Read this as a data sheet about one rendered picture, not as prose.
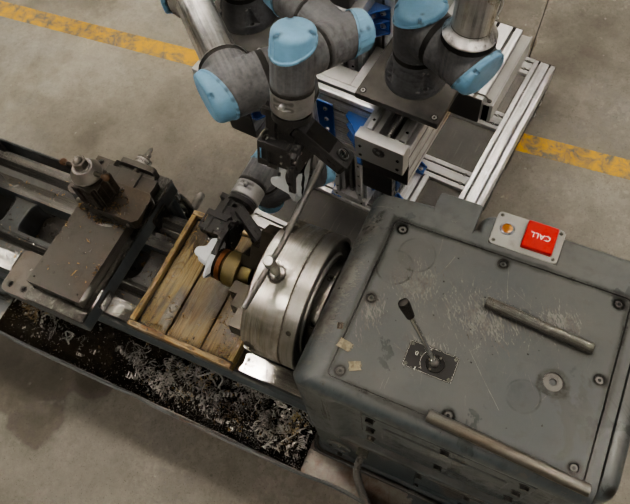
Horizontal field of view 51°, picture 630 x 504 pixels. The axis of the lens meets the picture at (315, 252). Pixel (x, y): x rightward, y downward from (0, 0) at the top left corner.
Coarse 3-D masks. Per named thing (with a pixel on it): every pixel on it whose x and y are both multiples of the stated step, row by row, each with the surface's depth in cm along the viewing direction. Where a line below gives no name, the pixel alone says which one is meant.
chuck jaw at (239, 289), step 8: (232, 288) 145; (240, 288) 145; (248, 288) 145; (232, 296) 147; (240, 296) 144; (232, 304) 143; (240, 304) 143; (240, 312) 142; (232, 320) 141; (240, 320) 141; (232, 328) 141; (248, 344) 141
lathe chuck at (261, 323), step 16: (304, 224) 142; (272, 240) 135; (288, 240) 135; (304, 240) 136; (320, 240) 137; (288, 256) 133; (304, 256) 133; (256, 272) 132; (288, 272) 131; (272, 288) 131; (288, 288) 130; (256, 304) 132; (272, 304) 131; (256, 320) 133; (272, 320) 132; (256, 336) 135; (272, 336) 133; (256, 352) 141; (272, 352) 136
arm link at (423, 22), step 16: (400, 0) 142; (416, 0) 141; (432, 0) 140; (400, 16) 140; (416, 16) 138; (432, 16) 137; (448, 16) 140; (400, 32) 143; (416, 32) 140; (432, 32) 138; (400, 48) 147; (416, 48) 142; (416, 64) 149
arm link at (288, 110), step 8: (272, 96) 107; (312, 96) 108; (272, 104) 109; (280, 104) 107; (288, 104) 107; (296, 104) 106; (304, 104) 107; (312, 104) 109; (280, 112) 108; (288, 112) 108; (296, 112) 108; (304, 112) 108
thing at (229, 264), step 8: (224, 248) 151; (216, 256) 148; (224, 256) 148; (232, 256) 147; (240, 256) 147; (216, 264) 147; (224, 264) 146; (232, 264) 146; (240, 264) 146; (216, 272) 148; (224, 272) 146; (232, 272) 146; (240, 272) 146; (248, 272) 146; (224, 280) 147; (232, 280) 146; (240, 280) 147; (248, 280) 147
